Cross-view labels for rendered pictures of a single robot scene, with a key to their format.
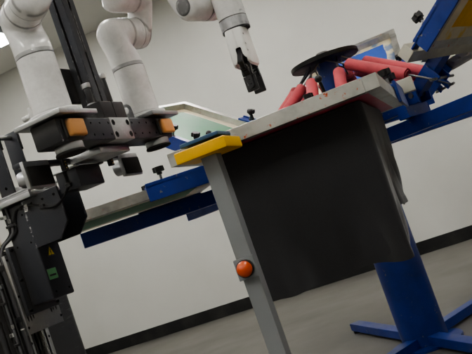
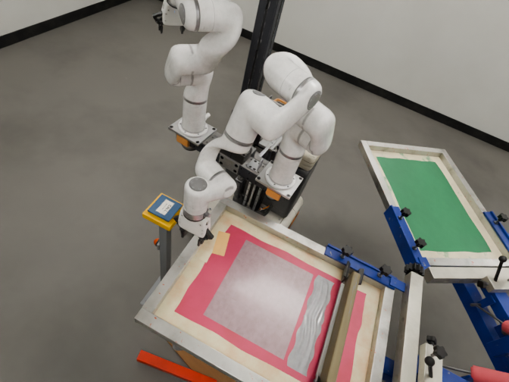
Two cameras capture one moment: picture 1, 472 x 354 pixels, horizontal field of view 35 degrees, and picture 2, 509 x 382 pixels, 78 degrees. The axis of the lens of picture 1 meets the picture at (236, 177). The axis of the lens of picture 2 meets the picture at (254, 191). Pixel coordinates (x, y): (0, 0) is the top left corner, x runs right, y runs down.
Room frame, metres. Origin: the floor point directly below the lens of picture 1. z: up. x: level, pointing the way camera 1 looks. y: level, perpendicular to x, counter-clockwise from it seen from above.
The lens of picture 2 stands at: (2.00, -0.70, 2.04)
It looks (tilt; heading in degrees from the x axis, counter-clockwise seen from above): 49 degrees down; 84
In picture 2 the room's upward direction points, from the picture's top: 19 degrees clockwise
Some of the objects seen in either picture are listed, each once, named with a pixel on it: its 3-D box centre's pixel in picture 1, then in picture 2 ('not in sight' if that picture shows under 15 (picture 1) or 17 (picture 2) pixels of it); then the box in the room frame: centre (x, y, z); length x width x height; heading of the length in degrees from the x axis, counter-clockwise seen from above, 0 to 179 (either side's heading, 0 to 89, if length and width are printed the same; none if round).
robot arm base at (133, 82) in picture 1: (133, 95); (287, 163); (2.18, 0.21, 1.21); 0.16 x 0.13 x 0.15; 68
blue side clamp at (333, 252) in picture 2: not in sight; (357, 269); (2.57, -0.04, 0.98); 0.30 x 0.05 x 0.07; 163
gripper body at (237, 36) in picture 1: (241, 46); (194, 219); (1.90, -0.13, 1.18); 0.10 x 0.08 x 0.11; 163
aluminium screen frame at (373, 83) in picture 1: (300, 126); (279, 300); (2.26, -0.24, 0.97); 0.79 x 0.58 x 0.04; 163
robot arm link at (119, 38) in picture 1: (122, 44); (300, 136); (2.19, 0.19, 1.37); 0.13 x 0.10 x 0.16; 140
